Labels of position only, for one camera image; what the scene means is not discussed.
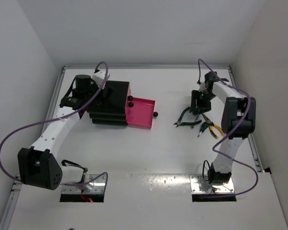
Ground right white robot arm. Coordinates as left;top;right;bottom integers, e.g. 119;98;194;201
190;71;256;184

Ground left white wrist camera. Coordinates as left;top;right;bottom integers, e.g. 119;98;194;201
92;69;106;86

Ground yellow needle-nose pliers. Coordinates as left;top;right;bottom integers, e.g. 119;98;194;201
202;114;225;139

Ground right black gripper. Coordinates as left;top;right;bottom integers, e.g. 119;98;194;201
190;90;217;115

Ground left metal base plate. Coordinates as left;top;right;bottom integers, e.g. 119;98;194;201
61;172;108;195

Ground pink top drawer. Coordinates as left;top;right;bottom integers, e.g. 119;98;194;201
127;83;133;102

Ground green screwdriver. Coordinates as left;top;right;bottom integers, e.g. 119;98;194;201
197;122;209;137

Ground black drawer cabinet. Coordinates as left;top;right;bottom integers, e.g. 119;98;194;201
87;80;129;126

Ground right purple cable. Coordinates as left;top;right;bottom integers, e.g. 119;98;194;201
197;58;259;197

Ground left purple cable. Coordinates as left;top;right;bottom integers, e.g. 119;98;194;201
0;61;110;186

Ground green flush cutters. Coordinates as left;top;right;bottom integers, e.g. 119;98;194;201
173;107;202;127

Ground purple cable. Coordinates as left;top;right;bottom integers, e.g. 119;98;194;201
0;61;110;186
197;58;259;197

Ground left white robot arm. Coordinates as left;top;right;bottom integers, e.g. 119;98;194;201
17;70;109;190

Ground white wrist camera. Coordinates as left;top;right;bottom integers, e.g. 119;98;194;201
199;82;206;92
92;69;106;86

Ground pink bottom drawer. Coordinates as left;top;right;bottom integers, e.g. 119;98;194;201
125;97;156;129

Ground pink drawer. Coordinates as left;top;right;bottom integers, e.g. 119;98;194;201
127;83;133;102
125;97;156;129

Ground metal base plate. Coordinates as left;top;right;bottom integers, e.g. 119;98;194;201
190;174;235;195
61;172;108;195

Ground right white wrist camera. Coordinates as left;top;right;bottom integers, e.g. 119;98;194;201
199;82;206;92

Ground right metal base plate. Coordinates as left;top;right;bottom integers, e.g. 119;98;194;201
190;174;235;195

